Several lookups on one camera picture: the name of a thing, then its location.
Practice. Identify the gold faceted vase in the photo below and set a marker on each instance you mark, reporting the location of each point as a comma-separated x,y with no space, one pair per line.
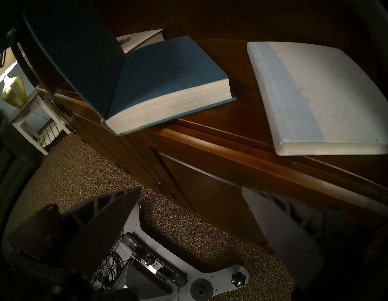
14,92

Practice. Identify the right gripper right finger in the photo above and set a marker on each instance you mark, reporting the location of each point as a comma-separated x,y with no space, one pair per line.
282,236

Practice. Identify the blue hardcover book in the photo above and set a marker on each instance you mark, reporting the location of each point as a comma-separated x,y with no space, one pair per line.
169,69

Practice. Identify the black power strip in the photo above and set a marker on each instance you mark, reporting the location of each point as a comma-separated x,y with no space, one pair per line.
157,261

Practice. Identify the white slatted side table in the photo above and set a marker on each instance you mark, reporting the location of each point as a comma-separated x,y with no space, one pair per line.
30,106

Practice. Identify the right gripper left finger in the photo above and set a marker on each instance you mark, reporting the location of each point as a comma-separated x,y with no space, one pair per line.
91,230

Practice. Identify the black round disc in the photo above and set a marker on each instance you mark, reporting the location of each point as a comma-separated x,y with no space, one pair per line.
201,289

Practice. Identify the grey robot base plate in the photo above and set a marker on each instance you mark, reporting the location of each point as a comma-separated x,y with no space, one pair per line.
212,279

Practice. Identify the dark wooden bookshelf cabinet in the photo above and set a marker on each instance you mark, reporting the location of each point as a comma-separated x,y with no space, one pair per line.
212,145

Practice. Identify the black star knob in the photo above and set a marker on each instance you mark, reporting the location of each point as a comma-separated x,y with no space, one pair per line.
238,279

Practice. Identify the white book pale blue spine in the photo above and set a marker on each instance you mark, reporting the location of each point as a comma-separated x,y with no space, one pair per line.
333,97

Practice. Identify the white paperback with ink drawing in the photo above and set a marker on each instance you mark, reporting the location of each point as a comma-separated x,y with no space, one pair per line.
142,39

